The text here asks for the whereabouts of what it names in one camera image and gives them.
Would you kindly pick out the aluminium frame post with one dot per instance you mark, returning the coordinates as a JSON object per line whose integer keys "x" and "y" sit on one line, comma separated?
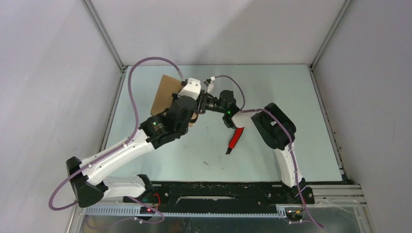
{"x": 102, "y": 31}
{"x": 344, "y": 9}

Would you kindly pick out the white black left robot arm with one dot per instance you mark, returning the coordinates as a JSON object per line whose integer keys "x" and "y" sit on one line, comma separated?
{"x": 90, "y": 178}

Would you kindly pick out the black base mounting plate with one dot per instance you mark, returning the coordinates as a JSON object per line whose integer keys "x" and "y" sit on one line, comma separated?
{"x": 246, "y": 197}

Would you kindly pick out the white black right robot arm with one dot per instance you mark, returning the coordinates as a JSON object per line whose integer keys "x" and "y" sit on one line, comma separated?
{"x": 277, "y": 132}

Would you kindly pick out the aluminium frame post left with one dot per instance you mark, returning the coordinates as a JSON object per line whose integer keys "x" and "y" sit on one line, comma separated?
{"x": 102, "y": 31}

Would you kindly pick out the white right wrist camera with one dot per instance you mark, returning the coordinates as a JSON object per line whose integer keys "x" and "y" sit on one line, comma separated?
{"x": 209, "y": 84}

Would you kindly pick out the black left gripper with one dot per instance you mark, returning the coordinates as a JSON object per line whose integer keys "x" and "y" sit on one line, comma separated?
{"x": 175, "y": 95}

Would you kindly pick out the brown cardboard express box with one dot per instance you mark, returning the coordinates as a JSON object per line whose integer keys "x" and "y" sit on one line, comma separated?
{"x": 162, "y": 103}

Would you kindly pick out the grey cable duct rail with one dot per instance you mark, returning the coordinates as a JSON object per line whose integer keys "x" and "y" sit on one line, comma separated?
{"x": 140, "y": 211}

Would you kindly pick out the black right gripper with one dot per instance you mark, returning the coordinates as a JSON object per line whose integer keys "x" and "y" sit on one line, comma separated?
{"x": 203, "y": 102}

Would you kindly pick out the aluminium frame post right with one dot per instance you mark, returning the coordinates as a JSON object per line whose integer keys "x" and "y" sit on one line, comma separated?
{"x": 344, "y": 9}

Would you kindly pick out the red black utility knife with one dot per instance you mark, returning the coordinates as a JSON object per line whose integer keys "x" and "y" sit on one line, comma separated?
{"x": 234, "y": 140}

